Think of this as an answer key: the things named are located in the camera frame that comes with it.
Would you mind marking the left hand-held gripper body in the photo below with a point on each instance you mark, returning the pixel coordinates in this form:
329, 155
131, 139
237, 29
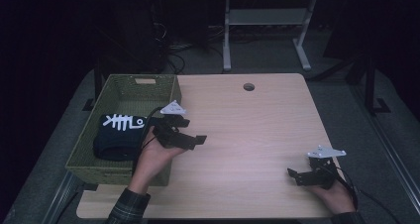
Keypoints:
166, 134

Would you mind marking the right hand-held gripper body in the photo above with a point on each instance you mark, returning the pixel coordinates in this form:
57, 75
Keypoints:
325, 174

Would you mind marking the dark knit hat fishbone print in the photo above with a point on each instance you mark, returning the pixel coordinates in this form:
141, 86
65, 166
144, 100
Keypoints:
112, 144

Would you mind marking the green woven basket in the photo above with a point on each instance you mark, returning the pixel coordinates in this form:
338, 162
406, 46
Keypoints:
99, 95

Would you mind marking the person's right hand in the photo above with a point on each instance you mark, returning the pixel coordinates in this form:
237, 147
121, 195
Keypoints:
336, 197

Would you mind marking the person's left hand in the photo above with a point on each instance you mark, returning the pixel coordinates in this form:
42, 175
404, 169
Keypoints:
152, 161

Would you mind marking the metal floor rail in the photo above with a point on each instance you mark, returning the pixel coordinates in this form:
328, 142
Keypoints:
389, 151
57, 197

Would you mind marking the black stand post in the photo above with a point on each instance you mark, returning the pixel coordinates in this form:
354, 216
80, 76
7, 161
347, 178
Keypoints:
97, 85
370, 85

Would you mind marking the grey table bracket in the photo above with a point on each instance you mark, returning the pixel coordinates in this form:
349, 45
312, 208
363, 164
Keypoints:
90, 187

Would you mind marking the white metal stand frame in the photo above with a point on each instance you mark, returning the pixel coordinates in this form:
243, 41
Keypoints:
264, 16

